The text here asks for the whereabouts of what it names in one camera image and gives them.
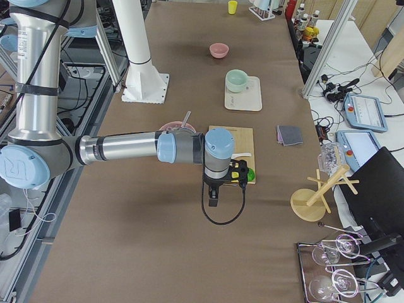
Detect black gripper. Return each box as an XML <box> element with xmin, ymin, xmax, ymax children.
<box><xmin>203</xmin><ymin>160</ymin><xmax>247</xmax><ymax>207</ymax></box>

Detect white ceramic spoon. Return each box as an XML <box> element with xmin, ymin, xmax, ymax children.
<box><xmin>231</xmin><ymin>152</ymin><xmax>252</xmax><ymax>159</ymax></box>

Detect small pink bowl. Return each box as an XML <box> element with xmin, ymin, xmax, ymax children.
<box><xmin>209</xmin><ymin>42</ymin><xmax>229</xmax><ymax>59</ymax></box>

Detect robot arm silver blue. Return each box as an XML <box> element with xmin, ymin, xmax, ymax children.
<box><xmin>1</xmin><ymin>1</ymin><xmax>249</xmax><ymax>206</ymax></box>

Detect large pink ice bowl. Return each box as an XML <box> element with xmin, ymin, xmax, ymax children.
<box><xmin>159</xmin><ymin>121</ymin><xmax>196</xmax><ymax>134</ymax></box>

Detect green lime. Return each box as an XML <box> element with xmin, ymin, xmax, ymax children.
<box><xmin>247</xmin><ymin>168</ymin><xmax>256</xmax><ymax>182</ymax></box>

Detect bamboo cutting board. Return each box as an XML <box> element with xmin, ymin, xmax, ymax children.
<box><xmin>208</xmin><ymin>125</ymin><xmax>256</xmax><ymax>173</ymax></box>

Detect metal ice scoop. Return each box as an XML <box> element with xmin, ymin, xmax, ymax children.
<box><xmin>181</xmin><ymin>110</ymin><xmax>191</xmax><ymax>128</ymax></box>

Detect grey folded cloth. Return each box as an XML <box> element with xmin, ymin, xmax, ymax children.
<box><xmin>276</xmin><ymin>125</ymin><xmax>303</xmax><ymax>146</ymax></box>

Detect wooden cup rack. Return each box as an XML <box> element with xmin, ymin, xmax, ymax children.
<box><xmin>290</xmin><ymin>164</ymin><xmax>360</xmax><ymax>222</ymax></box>

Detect white rabbit tray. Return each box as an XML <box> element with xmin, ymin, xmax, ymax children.
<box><xmin>224</xmin><ymin>76</ymin><xmax>263</xmax><ymax>112</ymax></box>

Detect stacked mint green bowls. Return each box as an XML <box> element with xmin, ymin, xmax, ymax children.
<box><xmin>225</xmin><ymin>69</ymin><xmax>248</xmax><ymax>93</ymax></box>

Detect clear glass mug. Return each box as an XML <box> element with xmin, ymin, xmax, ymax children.
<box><xmin>318</xmin><ymin>142</ymin><xmax>346</xmax><ymax>175</ymax></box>

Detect metal glass rack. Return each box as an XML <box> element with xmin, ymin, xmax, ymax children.
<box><xmin>297</xmin><ymin>232</ymin><xmax>379</xmax><ymax>302</ymax></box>

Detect upper wine glass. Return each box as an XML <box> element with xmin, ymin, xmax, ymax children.
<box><xmin>312</xmin><ymin>234</ymin><xmax>360</xmax><ymax>266</ymax></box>

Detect wine glass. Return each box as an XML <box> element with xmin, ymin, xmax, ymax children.
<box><xmin>309</xmin><ymin>269</ymin><xmax>359</xmax><ymax>302</ymax></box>
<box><xmin>312</xmin><ymin>234</ymin><xmax>360</xmax><ymax>266</ymax></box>

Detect lower blue teach pendant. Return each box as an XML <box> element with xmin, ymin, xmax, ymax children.
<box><xmin>336</xmin><ymin>129</ymin><xmax>381</xmax><ymax>172</ymax></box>

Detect blue teach pendant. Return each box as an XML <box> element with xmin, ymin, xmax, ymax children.
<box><xmin>344</xmin><ymin>93</ymin><xmax>388</xmax><ymax>133</ymax></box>
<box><xmin>336</xmin><ymin>129</ymin><xmax>381</xmax><ymax>172</ymax></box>

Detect lower wine glass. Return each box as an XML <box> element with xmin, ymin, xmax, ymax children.
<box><xmin>309</xmin><ymin>269</ymin><xmax>359</xmax><ymax>302</ymax></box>

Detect black monitor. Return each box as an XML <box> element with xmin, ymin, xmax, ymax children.
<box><xmin>347</xmin><ymin>147</ymin><xmax>403</xmax><ymax>235</ymax></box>

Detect upper blue teach pendant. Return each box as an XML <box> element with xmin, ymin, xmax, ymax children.
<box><xmin>344</xmin><ymin>93</ymin><xmax>388</xmax><ymax>133</ymax></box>

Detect yellow cup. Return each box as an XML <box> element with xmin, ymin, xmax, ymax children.
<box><xmin>228</xmin><ymin>0</ymin><xmax>238</xmax><ymax>15</ymax></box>

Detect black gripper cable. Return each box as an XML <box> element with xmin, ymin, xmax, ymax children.
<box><xmin>200</xmin><ymin>182</ymin><xmax>247</xmax><ymax>225</ymax></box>

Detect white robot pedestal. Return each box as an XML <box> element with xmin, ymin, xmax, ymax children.
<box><xmin>113</xmin><ymin>0</ymin><xmax>170</xmax><ymax>104</ymax></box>

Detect aluminium frame post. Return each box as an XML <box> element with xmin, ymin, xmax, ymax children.
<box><xmin>302</xmin><ymin>0</ymin><xmax>358</xmax><ymax>99</ymax></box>

